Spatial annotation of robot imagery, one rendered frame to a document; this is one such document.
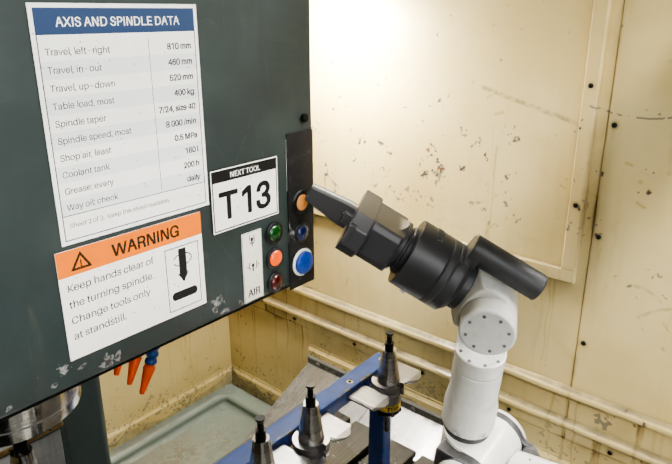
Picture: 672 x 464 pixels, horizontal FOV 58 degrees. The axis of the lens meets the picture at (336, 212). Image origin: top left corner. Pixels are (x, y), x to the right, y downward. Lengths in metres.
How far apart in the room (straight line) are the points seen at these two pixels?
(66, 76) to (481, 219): 1.06
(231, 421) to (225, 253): 1.55
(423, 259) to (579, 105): 0.68
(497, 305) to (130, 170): 0.42
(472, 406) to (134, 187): 0.51
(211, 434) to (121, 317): 1.56
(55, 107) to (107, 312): 0.20
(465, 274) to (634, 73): 0.66
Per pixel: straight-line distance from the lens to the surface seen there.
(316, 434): 1.06
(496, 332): 0.73
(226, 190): 0.67
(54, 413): 0.80
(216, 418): 2.23
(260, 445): 0.97
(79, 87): 0.56
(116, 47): 0.58
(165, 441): 2.17
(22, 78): 0.55
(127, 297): 0.63
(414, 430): 1.75
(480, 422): 0.87
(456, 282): 0.72
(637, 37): 1.28
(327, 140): 1.66
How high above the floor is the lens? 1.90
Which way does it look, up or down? 18 degrees down
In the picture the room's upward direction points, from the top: straight up
